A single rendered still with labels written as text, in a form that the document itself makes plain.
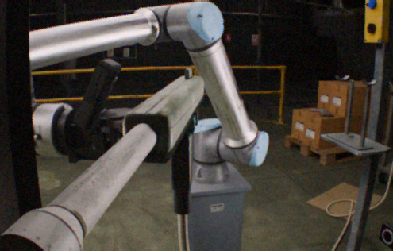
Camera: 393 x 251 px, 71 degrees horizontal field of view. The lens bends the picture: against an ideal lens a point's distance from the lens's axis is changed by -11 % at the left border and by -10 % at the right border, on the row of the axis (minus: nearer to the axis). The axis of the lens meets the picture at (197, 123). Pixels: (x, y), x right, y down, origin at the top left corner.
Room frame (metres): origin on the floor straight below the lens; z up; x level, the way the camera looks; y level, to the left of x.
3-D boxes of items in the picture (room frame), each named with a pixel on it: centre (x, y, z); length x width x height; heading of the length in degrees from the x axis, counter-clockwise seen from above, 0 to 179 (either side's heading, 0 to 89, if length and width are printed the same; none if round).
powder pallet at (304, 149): (3.63, -1.87, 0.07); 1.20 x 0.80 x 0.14; 109
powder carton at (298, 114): (3.69, -1.46, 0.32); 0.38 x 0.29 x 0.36; 111
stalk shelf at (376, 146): (1.40, -0.81, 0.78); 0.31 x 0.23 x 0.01; 12
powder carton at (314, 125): (3.38, -1.51, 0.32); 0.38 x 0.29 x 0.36; 109
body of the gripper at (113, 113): (0.46, 0.15, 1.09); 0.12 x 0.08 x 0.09; 84
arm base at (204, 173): (1.34, -0.06, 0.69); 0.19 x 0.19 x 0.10
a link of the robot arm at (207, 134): (1.34, -0.07, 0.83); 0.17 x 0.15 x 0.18; 55
